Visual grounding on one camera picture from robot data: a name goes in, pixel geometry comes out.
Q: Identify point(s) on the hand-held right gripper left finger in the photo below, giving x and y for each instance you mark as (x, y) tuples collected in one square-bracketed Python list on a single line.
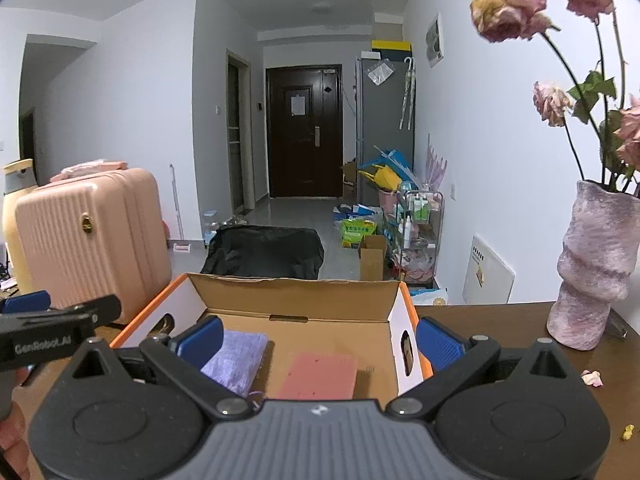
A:
[(202, 342)]

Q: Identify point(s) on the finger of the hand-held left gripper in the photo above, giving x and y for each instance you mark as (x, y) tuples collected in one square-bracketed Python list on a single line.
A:
[(75, 312), (27, 302)]

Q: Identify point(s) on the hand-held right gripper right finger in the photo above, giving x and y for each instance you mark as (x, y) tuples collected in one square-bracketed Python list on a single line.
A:
[(436, 342)]

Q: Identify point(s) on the orange and white cardboard box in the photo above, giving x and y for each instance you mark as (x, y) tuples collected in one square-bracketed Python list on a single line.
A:
[(300, 305)]

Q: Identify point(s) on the person's left hand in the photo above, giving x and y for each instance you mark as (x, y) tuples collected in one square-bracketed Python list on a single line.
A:
[(11, 435)]

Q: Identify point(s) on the lavender towel cloth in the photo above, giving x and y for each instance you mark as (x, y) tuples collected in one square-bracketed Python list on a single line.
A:
[(240, 360)]

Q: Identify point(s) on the pink ribbed suitcase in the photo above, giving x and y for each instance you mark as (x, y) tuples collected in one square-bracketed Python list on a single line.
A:
[(90, 260)]

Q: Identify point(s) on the yellow lotion bottle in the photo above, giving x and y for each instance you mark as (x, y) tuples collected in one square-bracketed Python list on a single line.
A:
[(14, 240)]

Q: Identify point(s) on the white panel board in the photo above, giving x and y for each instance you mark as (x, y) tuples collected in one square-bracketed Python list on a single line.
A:
[(487, 272)]

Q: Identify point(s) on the small open cardboard box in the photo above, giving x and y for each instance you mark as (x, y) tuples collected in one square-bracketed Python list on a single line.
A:
[(372, 260)]

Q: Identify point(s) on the black bag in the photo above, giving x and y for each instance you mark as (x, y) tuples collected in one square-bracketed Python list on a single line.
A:
[(265, 252)]

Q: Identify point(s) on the clear water bottle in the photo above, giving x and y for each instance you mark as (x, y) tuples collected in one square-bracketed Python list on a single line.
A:
[(209, 230)]

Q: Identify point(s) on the pink sponge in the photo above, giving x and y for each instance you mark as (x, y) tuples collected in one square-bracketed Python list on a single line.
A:
[(320, 375)]

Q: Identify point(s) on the green printed bag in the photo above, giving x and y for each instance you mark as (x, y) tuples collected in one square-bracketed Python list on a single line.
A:
[(359, 234)]

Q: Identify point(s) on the white mop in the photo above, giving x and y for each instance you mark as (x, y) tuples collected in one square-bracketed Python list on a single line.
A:
[(177, 210)]

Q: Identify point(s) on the pink flat package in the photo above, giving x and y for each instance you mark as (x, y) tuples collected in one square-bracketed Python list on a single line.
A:
[(90, 170)]

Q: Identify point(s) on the pink bucket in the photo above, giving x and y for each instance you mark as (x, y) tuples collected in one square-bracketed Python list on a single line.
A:
[(388, 202)]

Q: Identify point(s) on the fallen pink petal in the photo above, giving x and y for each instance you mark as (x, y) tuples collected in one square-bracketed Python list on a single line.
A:
[(592, 378)]

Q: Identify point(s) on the mottled pink vase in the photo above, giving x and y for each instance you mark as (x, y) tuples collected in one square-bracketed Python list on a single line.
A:
[(590, 270)]

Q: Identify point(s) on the brown cardboard box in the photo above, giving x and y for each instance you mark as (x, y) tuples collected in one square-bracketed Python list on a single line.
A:
[(349, 180)]

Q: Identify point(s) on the dark wooden entrance door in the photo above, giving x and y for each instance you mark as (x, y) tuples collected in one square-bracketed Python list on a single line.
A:
[(300, 160)]

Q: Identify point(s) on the yellow crumb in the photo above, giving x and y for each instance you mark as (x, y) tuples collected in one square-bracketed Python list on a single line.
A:
[(627, 433)]

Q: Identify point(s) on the grey refrigerator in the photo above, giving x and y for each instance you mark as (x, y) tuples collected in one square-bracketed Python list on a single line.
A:
[(385, 130)]

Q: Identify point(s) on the white folded umbrella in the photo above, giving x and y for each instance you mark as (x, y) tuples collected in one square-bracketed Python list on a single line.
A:
[(407, 95)]

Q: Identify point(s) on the paper notice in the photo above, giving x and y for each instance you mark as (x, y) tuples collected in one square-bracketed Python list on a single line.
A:
[(298, 105)]

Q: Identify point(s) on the small pale dried rose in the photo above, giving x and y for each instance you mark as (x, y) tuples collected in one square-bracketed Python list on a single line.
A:
[(552, 102)]

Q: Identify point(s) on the clear plastic bag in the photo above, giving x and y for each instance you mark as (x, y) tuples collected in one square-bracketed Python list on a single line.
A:
[(381, 72)]

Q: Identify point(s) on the yellow and black box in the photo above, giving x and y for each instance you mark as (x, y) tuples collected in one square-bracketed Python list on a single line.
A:
[(392, 49)]

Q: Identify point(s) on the large pink dried rose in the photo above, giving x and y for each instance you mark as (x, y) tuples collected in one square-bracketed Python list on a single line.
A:
[(522, 10)]

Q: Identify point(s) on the interior door frame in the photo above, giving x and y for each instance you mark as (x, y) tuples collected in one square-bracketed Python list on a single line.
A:
[(235, 135)]

